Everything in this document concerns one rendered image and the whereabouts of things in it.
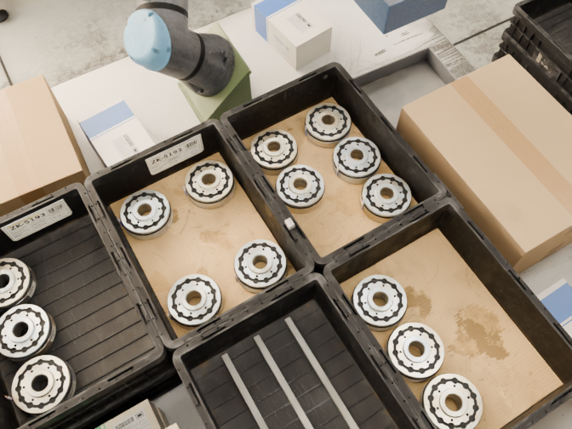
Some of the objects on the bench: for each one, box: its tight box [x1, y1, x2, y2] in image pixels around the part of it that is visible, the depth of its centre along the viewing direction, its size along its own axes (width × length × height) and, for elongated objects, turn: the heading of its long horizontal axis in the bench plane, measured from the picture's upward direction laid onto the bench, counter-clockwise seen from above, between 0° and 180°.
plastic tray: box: [353, 47, 457, 129], centre depth 147 cm, size 27×20×5 cm
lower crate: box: [72, 352, 182, 429], centre depth 116 cm, size 40×30×12 cm
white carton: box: [251, 0, 333, 71], centre depth 156 cm, size 20×12×9 cm, turn 37°
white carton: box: [77, 97, 156, 168], centre depth 139 cm, size 20×12×9 cm, turn 35°
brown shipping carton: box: [0, 75, 91, 217], centre depth 133 cm, size 30×22×16 cm
